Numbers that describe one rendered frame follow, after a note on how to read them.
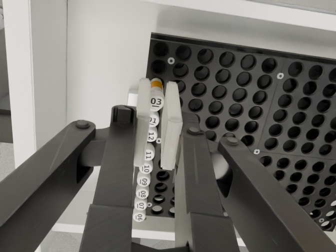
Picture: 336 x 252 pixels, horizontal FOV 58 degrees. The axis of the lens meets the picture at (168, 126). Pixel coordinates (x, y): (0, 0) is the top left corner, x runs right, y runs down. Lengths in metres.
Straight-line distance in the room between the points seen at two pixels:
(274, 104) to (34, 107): 0.20
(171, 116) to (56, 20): 0.16
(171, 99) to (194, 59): 0.08
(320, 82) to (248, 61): 0.06
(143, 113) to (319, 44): 0.24
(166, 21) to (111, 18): 0.05
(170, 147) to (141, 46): 0.17
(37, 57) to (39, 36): 0.02
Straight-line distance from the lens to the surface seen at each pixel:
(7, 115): 0.28
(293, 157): 0.31
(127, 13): 0.31
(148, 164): 0.27
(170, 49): 0.25
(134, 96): 0.31
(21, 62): 0.24
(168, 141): 0.16
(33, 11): 0.24
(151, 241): 1.60
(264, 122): 0.28
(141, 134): 0.16
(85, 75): 0.33
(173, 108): 0.17
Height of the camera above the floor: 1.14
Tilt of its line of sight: 65 degrees down
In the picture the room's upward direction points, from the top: 175 degrees clockwise
